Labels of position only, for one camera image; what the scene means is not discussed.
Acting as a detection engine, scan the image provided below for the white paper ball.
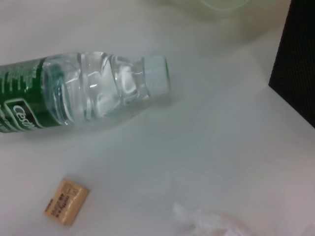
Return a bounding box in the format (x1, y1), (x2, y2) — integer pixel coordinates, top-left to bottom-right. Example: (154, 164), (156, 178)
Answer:
(172, 202), (271, 236)

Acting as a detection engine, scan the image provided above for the green glass fruit plate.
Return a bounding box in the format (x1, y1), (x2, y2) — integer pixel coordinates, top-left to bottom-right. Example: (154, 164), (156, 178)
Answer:
(157, 0), (290, 44)

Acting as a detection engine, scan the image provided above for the black mesh pen holder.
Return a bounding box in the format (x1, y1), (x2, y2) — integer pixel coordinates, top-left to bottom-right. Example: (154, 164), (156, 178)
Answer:
(268, 0), (315, 128)

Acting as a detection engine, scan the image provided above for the green label water bottle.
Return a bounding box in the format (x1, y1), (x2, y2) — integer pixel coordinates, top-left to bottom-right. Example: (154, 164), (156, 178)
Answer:
(0, 50), (171, 135)

